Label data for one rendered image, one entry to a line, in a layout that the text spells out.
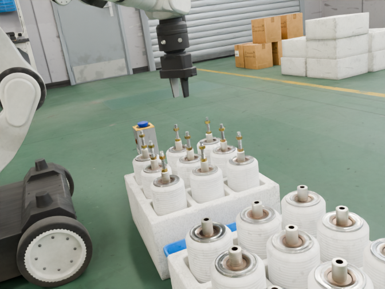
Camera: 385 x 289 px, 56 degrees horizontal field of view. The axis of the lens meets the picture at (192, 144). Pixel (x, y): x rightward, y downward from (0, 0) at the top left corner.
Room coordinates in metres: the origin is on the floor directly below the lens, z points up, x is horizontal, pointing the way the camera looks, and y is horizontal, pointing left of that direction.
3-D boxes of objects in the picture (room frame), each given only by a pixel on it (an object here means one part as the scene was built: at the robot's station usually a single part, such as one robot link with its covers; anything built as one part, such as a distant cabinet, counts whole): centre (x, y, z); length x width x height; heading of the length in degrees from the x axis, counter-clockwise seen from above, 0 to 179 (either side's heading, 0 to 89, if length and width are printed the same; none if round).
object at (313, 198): (0.73, -0.23, 0.25); 0.08 x 0.08 x 0.01
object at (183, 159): (1.08, 0.01, 0.25); 0.08 x 0.08 x 0.01
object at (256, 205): (0.69, -0.12, 0.26); 0.02 x 0.02 x 0.03
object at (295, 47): (3.89, -1.35, 0.27); 0.39 x 0.39 x 0.18; 23
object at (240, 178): (1.01, -0.14, 0.16); 0.10 x 0.10 x 0.18
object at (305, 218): (0.73, -0.23, 0.16); 0.10 x 0.10 x 0.18
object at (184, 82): (1.07, 0.00, 0.48); 0.03 x 0.02 x 0.06; 142
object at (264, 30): (4.85, -1.14, 0.45); 0.30 x 0.24 x 0.30; 22
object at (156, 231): (1.08, 0.01, 0.09); 0.39 x 0.39 x 0.18; 18
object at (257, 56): (4.79, -1.00, 0.15); 0.30 x 0.24 x 0.30; 19
